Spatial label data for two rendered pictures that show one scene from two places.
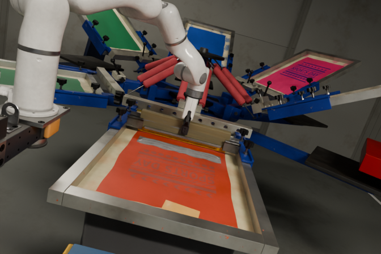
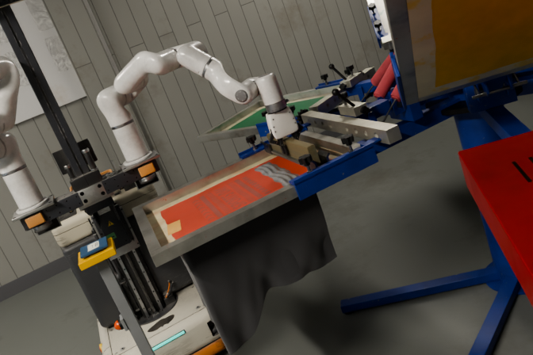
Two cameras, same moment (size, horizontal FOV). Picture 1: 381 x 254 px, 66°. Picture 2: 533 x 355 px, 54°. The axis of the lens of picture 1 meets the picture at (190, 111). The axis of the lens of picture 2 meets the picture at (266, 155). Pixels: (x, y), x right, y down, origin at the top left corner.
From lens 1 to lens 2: 1.92 m
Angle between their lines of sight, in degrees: 73
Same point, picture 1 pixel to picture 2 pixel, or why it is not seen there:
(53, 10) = (102, 104)
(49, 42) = (113, 121)
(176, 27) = (189, 64)
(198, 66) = (224, 88)
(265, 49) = not seen: outside the picture
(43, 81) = (123, 143)
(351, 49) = not seen: outside the picture
